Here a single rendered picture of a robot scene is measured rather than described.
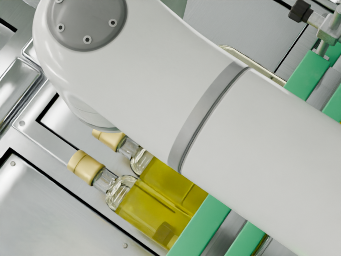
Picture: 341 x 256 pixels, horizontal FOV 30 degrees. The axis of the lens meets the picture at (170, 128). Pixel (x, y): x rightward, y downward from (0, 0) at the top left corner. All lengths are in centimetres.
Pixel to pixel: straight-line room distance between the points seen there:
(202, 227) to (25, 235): 42
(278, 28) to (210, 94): 68
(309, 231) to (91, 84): 18
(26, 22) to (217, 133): 78
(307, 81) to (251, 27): 33
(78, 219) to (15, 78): 26
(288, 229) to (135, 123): 13
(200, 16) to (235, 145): 70
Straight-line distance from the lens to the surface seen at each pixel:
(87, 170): 90
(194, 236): 75
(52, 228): 108
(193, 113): 43
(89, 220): 106
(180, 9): 61
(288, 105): 44
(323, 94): 80
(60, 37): 45
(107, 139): 90
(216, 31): 110
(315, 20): 80
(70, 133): 106
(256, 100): 44
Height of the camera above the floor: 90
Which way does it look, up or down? 11 degrees up
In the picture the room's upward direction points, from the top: 56 degrees counter-clockwise
